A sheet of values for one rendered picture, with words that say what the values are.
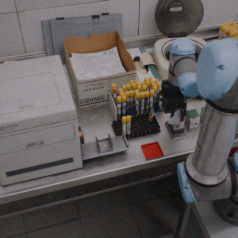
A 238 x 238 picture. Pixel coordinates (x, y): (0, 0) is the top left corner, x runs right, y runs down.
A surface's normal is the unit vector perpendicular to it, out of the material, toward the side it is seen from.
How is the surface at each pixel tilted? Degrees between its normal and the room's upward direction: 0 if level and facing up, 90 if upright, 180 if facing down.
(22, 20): 90
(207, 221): 1
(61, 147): 90
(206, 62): 83
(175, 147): 0
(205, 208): 1
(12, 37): 90
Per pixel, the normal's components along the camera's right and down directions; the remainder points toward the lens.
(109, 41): 0.31, 0.70
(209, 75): -0.97, 0.01
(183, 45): 0.04, -0.67
